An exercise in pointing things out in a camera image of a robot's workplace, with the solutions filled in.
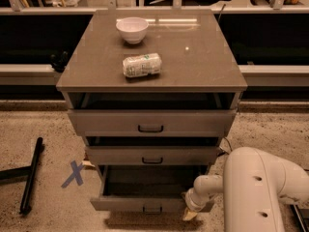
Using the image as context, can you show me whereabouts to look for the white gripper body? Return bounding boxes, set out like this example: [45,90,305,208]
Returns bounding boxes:
[184,188,212,213]

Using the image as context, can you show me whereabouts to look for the grey drawer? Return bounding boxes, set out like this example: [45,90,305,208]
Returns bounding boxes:
[85,146,219,165]
[69,109,236,137]
[91,165,209,214]

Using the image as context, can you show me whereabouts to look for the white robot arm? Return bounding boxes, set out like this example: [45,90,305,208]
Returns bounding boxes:
[183,147,309,232]

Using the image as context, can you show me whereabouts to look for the grey drawer cabinet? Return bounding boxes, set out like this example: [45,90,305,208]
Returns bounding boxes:
[55,9,248,192]

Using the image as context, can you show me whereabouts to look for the black stand leg right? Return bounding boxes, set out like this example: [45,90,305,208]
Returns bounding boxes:
[290,205,309,232]

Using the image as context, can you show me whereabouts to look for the black stand leg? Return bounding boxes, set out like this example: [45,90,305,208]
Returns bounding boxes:
[290,205,309,232]
[0,137,44,216]

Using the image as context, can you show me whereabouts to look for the blue tape cross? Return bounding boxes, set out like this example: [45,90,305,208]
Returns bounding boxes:
[61,160,84,189]

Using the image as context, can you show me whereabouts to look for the crushed white can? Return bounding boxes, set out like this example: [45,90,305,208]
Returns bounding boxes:
[123,53,162,78]

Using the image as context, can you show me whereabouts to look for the black stand leg left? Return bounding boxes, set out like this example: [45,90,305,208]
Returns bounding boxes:
[0,137,44,216]

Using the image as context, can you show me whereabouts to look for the white bowl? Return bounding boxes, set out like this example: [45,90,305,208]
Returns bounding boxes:
[116,17,149,44]

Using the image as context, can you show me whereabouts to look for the black floor cable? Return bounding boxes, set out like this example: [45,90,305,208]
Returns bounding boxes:
[217,136,234,157]

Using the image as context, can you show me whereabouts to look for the black clamp on rail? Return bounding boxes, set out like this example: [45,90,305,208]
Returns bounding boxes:
[50,51,69,73]

